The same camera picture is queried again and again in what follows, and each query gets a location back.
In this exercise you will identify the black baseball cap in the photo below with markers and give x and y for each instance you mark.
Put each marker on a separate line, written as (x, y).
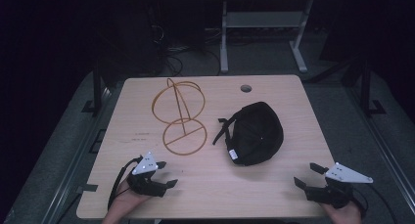
(256, 134)

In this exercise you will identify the person's right hand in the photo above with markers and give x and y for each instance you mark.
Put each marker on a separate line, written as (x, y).
(344, 215)

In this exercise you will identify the grey tape strip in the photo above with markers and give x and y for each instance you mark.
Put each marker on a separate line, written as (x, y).
(87, 187)

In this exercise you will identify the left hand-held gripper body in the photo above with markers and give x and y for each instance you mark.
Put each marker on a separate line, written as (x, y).
(143, 168)

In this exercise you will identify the black metal stand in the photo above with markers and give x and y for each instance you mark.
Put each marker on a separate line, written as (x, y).
(96, 87)
(366, 87)

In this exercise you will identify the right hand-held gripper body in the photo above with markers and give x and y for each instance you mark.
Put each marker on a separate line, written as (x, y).
(342, 175)

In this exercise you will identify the person's left hand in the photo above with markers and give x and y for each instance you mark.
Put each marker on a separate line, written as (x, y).
(125, 199)

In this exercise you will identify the grey metal desk frame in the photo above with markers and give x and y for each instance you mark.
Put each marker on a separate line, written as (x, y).
(264, 19)

